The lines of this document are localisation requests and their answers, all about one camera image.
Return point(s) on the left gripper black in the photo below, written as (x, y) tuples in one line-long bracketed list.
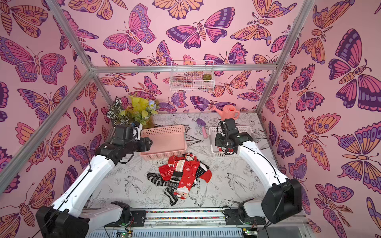
[(145, 144)]

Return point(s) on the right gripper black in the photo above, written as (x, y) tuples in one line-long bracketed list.
[(226, 146)]

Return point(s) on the red snowflake santa sock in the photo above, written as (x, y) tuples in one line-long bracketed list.
[(189, 169)]

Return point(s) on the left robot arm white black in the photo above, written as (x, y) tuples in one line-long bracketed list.
[(65, 218)]

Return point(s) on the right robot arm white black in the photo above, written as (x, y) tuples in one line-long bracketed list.
[(283, 198)]

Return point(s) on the white plastic basket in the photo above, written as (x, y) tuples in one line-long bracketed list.
[(243, 151)]

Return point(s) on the pink plastic basket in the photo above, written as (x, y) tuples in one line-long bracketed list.
[(166, 142)]

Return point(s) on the pink watering can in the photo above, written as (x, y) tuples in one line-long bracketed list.
[(227, 112)]

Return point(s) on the purple pink garden trowel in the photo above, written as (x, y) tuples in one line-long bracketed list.
[(202, 123)]

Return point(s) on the artificial plant bouquet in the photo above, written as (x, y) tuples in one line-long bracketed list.
[(125, 111)]

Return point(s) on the red sock right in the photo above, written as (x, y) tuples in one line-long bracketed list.
[(206, 176)]

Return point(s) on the black white striped sock left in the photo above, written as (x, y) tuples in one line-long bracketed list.
[(157, 180)]

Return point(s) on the black white striped sock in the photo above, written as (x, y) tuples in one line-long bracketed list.
[(169, 192), (157, 180)]

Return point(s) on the red patterned sock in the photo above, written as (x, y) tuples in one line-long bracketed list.
[(166, 172)]

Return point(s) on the small green succulent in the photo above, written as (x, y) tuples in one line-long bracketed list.
[(207, 77)]

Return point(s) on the black white striped sock lower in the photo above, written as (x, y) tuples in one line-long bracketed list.
[(169, 192)]

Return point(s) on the white wire wall basket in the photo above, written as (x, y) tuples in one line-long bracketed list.
[(186, 75)]

